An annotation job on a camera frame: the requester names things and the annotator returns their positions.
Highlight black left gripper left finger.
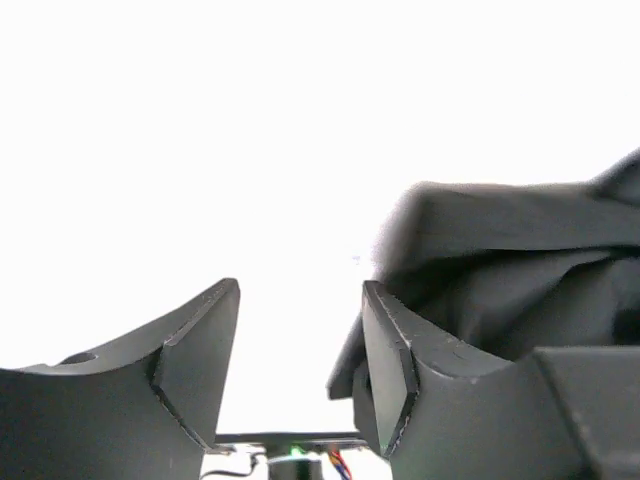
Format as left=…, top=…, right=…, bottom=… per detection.
left=1, top=278, right=240, bottom=480

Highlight black trousers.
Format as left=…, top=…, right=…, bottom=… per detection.
left=327, top=147, right=640, bottom=446

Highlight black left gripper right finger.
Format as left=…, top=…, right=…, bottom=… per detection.
left=362, top=281, right=639, bottom=479

